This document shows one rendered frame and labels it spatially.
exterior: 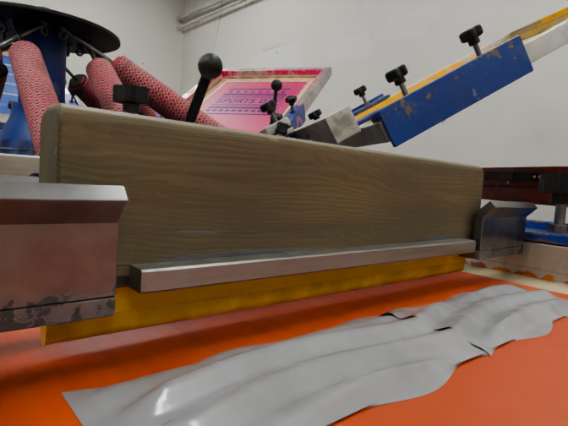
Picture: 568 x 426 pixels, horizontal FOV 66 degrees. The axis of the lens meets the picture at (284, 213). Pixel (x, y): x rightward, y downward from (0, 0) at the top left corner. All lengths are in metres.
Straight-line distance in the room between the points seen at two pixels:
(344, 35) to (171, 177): 2.99
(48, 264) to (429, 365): 0.16
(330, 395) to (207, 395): 0.04
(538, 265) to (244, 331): 0.34
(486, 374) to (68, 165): 0.20
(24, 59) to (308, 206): 0.66
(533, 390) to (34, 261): 0.20
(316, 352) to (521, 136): 2.23
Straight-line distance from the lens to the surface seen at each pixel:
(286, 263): 0.23
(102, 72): 0.89
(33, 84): 0.78
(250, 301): 0.26
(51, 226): 0.18
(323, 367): 0.19
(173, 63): 4.95
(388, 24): 2.96
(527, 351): 0.27
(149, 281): 0.19
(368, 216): 0.30
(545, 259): 0.50
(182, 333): 0.24
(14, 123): 1.03
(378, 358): 0.21
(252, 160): 0.23
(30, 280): 0.18
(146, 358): 0.21
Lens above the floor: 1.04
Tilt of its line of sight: 5 degrees down
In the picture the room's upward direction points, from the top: 4 degrees clockwise
